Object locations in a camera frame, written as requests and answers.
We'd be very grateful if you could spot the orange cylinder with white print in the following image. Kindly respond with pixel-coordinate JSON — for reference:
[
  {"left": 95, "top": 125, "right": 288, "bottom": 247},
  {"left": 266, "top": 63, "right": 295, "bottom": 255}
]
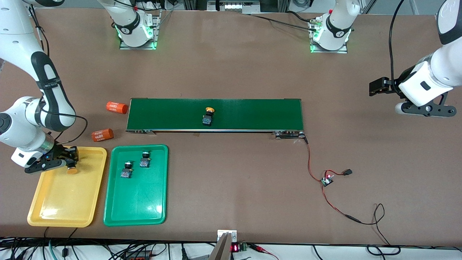
[
  {"left": 91, "top": 128, "right": 114, "bottom": 142},
  {"left": 106, "top": 101, "right": 129, "bottom": 114}
]

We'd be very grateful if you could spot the yellow plastic tray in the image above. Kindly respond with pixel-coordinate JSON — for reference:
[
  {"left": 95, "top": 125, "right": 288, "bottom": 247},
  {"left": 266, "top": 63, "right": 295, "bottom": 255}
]
[{"left": 27, "top": 146, "right": 108, "bottom": 228}]

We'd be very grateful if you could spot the green plastic tray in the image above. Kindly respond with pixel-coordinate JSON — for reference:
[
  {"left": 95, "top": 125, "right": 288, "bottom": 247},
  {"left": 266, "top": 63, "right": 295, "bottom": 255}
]
[{"left": 103, "top": 144, "right": 169, "bottom": 227}]

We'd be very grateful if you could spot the black power strip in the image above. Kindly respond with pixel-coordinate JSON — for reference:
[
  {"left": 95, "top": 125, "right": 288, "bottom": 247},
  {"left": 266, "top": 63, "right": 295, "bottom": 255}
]
[{"left": 121, "top": 250, "right": 154, "bottom": 260}]

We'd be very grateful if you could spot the green conveyor belt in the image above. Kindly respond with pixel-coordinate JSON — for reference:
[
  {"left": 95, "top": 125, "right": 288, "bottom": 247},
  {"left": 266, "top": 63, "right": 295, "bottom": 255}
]
[{"left": 125, "top": 97, "right": 307, "bottom": 140}]

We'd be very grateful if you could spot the metal rack device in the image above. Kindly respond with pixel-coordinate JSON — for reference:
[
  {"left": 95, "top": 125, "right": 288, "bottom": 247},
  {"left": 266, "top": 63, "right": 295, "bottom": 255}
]
[{"left": 208, "top": 0, "right": 260, "bottom": 15}]

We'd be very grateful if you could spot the grey metal pole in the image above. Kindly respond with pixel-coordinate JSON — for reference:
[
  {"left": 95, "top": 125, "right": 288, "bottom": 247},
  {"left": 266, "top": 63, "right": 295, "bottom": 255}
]
[{"left": 208, "top": 233, "right": 232, "bottom": 260}]

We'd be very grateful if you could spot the red clip lead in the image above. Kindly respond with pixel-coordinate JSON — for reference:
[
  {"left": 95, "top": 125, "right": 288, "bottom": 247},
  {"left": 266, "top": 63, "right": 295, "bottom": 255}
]
[{"left": 249, "top": 244, "right": 278, "bottom": 260}]

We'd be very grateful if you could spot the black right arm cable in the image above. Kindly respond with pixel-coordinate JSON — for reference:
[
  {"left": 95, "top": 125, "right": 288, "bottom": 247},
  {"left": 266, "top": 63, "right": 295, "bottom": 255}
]
[{"left": 28, "top": 5, "right": 88, "bottom": 145}]

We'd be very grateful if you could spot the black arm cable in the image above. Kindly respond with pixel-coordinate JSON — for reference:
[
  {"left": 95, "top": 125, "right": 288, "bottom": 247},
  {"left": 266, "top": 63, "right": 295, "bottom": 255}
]
[
  {"left": 28, "top": 5, "right": 88, "bottom": 145},
  {"left": 388, "top": 0, "right": 405, "bottom": 95}
]

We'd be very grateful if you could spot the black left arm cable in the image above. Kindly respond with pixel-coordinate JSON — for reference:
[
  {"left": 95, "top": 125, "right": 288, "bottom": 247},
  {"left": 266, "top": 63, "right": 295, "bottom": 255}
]
[{"left": 388, "top": 0, "right": 405, "bottom": 95}]

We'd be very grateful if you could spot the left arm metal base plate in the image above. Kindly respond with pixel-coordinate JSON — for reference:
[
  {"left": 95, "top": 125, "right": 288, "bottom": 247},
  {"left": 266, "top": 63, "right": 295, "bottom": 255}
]
[{"left": 310, "top": 18, "right": 349, "bottom": 54}]

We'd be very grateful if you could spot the black table cable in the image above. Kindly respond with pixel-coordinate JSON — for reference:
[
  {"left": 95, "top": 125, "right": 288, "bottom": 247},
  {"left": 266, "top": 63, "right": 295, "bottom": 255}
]
[{"left": 251, "top": 14, "right": 318, "bottom": 32}]

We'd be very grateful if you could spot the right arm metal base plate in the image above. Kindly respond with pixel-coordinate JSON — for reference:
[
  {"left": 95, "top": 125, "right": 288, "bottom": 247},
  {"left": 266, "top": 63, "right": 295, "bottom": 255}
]
[{"left": 119, "top": 11, "right": 161, "bottom": 50}]

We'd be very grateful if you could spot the black looped cable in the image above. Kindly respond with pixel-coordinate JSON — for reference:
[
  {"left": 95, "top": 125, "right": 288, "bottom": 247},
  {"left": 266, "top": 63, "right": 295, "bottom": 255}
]
[{"left": 346, "top": 203, "right": 402, "bottom": 256}]

